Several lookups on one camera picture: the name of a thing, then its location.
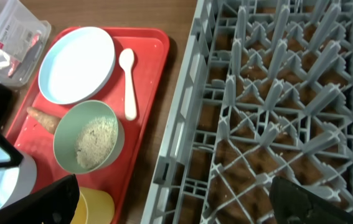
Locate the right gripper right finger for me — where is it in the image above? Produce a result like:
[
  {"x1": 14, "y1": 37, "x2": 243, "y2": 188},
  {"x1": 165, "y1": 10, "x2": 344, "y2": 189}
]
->
[{"x1": 269, "y1": 177, "x2": 353, "y2": 224}]

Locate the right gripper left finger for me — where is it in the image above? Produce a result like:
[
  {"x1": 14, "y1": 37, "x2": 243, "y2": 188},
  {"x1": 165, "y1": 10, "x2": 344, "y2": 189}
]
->
[{"x1": 0, "y1": 174, "x2": 80, "y2": 224}]

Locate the yellow plastic cup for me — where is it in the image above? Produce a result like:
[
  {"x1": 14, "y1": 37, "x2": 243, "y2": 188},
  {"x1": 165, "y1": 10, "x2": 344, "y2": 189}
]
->
[{"x1": 71, "y1": 187, "x2": 115, "y2": 224}]

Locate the red snack wrapper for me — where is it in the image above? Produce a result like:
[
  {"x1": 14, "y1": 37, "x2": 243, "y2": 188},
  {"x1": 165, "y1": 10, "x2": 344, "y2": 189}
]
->
[{"x1": 7, "y1": 31, "x2": 40, "y2": 77}]

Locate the brown carrot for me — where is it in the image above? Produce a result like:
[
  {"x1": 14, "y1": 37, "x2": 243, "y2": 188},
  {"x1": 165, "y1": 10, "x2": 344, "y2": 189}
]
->
[{"x1": 26, "y1": 106, "x2": 61, "y2": 134}]

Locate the small light blue bowl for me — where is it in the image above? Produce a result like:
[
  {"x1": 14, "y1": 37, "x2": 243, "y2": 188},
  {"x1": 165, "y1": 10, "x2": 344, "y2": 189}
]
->
[{"x1": 0, "y1": 152, "x2": 37, "y2": 209}]

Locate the green bowl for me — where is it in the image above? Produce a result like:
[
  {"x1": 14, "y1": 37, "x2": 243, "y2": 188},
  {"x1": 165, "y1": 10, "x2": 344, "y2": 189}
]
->
[{"x1": 53, "y1": 100, "x2": 125, "y2": 174}]

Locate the white rice pile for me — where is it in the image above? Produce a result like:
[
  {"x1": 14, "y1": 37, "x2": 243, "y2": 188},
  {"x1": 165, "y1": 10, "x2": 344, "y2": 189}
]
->
[{"x1": 75, "y1": 116, "x2": 118, "y2": 169}]

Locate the clear plastic waste bin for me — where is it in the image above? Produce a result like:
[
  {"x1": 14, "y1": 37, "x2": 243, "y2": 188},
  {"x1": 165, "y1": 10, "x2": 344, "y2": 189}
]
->
[{"x1": 0, "y1": 0, "x2": 51, "y2": 88}]

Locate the grey dishwasher rack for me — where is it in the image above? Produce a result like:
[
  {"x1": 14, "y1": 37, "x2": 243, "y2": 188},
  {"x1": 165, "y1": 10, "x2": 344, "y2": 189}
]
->
[{"x1": 141, "y1": 1, "x2": 353, "y2": 223}]

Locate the light blue plate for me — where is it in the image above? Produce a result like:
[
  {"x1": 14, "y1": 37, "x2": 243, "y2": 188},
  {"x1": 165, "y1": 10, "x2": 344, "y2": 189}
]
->
[{"x1": 38, "y1": 27, "x2": 116, "y2": 105}]

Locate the white plastic spoon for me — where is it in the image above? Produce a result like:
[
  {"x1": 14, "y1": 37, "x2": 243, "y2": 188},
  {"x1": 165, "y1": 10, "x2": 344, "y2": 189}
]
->
[{"x1": 119, "y1": 49, "x2": 137, "y2": 121}]

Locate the red serving tray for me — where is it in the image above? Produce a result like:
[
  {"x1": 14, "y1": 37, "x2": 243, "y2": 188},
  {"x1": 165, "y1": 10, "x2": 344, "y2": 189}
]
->
[{"x1": 6, "y1": 27, "x2": 170, "y2": 223}]

